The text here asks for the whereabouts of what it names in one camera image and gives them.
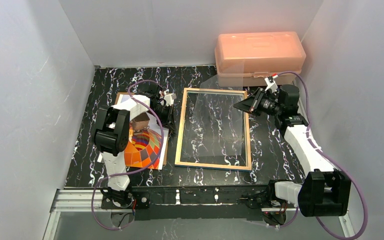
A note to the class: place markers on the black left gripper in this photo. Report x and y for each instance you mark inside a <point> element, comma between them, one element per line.
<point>165,110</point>

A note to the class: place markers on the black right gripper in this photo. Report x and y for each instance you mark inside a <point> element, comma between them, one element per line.
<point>257,103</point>

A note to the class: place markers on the hot air balloon photo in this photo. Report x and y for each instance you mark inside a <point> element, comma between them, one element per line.
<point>146,142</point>

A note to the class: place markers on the blue wooden picture frame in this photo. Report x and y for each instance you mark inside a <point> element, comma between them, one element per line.
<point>184,156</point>

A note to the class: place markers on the clear acrylic sheet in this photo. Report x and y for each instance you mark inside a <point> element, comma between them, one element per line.
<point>217,127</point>

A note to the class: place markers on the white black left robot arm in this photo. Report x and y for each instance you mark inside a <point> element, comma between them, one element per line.
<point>110,134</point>

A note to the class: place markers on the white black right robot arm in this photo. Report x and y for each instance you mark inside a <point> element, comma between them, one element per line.
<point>326,189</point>

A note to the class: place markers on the orange translucent plastic box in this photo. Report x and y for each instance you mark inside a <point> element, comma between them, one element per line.
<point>245,59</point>

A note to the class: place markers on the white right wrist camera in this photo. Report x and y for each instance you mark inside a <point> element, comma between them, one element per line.
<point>271,85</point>

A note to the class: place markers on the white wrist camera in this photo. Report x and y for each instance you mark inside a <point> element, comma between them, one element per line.
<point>169,99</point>
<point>271,85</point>

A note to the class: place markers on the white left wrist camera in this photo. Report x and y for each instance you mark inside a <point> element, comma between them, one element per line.
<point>169,99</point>

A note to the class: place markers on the aluminium rail base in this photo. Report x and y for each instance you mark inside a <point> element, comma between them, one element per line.
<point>171,213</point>

